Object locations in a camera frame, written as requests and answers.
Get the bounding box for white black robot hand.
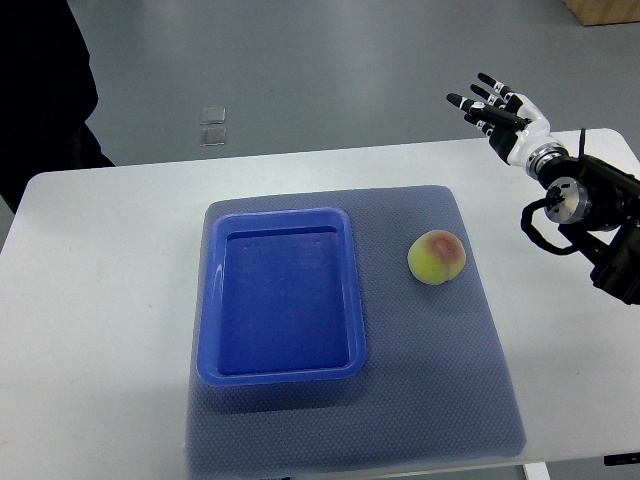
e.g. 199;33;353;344
446;73;553;167

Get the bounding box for yellow pink peach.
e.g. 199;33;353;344
407;230;467;285

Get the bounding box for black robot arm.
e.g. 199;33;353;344
520;146;639;305

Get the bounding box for upper square floor plate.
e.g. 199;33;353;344
200;107;226;125

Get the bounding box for square floor plate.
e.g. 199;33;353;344
200;126;227;147
200;107;226;125

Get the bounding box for lower square floor plate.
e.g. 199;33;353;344
200;126;227;147

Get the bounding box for brown cardboard box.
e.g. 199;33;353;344
564;0;639;26

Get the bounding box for blue grey mesh mat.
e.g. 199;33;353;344
186;186;526;479

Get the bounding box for blue plastic tray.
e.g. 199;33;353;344
195;207;367;388

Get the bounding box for person in black clothing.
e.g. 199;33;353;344
1;1;113;211

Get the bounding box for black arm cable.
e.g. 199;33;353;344
521;196;581;254

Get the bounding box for black table bracket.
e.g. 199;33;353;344
603;452;640;467

